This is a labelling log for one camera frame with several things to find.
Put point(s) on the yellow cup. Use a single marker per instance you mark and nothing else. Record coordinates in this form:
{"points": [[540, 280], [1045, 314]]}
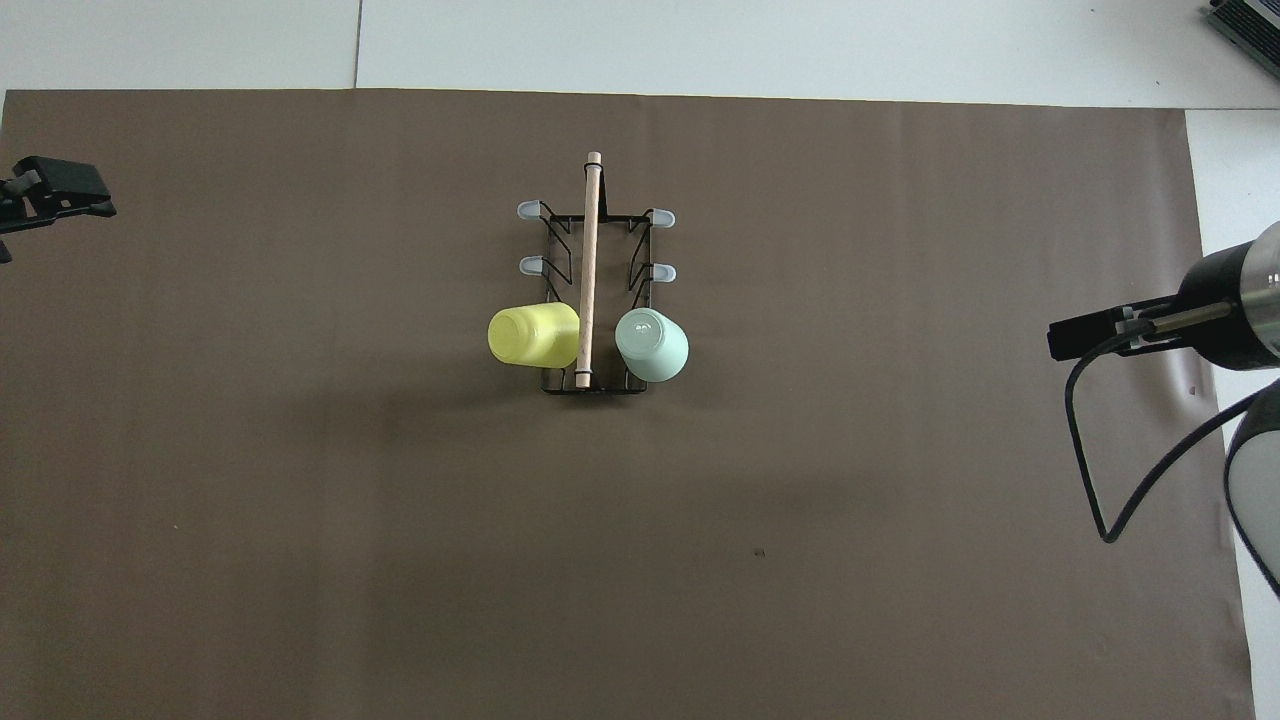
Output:
{"points": [[530, 335]]}

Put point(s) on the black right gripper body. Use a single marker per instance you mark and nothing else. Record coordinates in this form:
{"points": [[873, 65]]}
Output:
{"points": [[1215, 280]]}

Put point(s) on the brown paper mat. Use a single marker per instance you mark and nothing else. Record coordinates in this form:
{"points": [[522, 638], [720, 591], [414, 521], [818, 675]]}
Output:
{"points": [[700, 550]]}

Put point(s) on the grey ribbed device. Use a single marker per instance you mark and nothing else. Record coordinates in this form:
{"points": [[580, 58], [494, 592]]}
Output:
{"points": [[1255, 25]]}

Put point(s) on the pale green cup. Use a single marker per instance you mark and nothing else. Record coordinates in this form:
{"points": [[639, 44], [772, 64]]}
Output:
{"points": [[655, 345]]}

